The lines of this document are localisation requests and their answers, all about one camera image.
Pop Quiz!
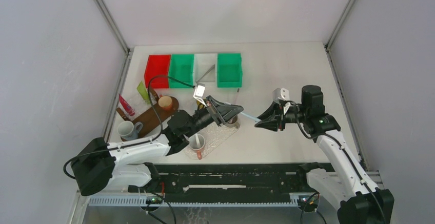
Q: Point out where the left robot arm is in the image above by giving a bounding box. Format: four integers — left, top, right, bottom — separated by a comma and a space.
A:
69, 96, 244, 196

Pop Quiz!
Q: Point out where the grey ceramic mug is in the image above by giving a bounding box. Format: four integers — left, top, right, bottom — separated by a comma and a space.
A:
225, 115, 240, 129

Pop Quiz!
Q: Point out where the camera cable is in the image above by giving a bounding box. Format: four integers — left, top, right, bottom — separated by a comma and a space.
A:
285, 101, 388, 224
63, 75, 197, 180

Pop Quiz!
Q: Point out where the green yellow toothpaste tube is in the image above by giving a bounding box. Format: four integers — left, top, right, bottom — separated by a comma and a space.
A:
136, 82, 152, 105

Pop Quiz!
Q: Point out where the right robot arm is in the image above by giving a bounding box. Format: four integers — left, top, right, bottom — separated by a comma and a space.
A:
255, 85, 394, 223

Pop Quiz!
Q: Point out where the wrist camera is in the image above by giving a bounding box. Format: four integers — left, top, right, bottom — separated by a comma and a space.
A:
193, 83, 206, 106
272, 88, 291, 114

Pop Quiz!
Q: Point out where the clear textured oval tray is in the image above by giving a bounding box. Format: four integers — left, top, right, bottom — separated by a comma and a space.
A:
183, 124, 239, 160

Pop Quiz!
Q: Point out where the right circuit board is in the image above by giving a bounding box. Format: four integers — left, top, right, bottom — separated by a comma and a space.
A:
298, 194, 319, 213

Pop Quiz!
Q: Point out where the right camera cable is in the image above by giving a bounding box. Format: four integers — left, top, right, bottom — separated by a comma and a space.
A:
285, 101, 388, 224

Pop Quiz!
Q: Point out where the red toothpaste tube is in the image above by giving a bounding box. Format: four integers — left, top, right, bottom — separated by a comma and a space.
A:
118, 94, 135, 116

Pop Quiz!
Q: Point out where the clear holder with wooden ends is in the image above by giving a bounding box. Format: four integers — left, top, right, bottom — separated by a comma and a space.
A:
116, 91, 156, 121

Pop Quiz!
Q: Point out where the red plastic bin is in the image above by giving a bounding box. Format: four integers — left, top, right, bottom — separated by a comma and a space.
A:
144, 54, 171, 89

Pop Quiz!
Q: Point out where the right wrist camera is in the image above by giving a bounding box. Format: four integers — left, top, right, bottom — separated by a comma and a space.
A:
272, 88, 291, 114

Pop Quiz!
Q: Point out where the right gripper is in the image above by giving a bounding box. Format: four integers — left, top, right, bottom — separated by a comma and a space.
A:
255, 100, 308, 132

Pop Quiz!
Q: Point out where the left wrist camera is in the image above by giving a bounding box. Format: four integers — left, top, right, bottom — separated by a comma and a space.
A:
193, 83, 206, 106

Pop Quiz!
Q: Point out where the green bin with toothpaste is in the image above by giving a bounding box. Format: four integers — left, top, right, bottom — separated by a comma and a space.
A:
216, 53, 243, 88

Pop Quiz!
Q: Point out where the circuit board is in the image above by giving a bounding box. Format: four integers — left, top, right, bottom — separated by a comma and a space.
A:
145, 196, 164, 206
298, 194, 319, 213

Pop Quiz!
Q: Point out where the light blue toothbrush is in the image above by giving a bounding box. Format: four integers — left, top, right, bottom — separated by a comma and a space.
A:
240, 112, 261, 123

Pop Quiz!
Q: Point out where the black front rail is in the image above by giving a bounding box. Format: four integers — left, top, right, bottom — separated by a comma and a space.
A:
112, 162, 344, 205

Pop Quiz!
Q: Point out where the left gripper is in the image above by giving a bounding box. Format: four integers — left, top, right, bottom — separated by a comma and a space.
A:
183, 95, 243, 138

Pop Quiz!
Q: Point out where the beige cup orange handle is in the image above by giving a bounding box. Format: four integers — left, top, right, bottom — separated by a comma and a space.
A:
157, 95, 173, 111

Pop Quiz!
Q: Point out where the white translucent bin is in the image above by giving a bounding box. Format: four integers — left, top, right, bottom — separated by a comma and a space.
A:
193, 53, 218, 87

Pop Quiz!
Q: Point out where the green bin with cups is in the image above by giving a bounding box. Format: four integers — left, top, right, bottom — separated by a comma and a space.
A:
168, 54, 194, 86

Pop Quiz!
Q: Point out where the white blue mug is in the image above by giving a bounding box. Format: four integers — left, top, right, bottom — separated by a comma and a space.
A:
117, 121, 143, 141

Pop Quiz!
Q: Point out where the left circuit board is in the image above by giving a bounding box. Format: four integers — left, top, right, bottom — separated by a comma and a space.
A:
145, 196, 164, 206

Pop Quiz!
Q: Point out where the left camera cable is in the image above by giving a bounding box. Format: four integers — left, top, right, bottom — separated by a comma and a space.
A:
63, 75, 197, 180

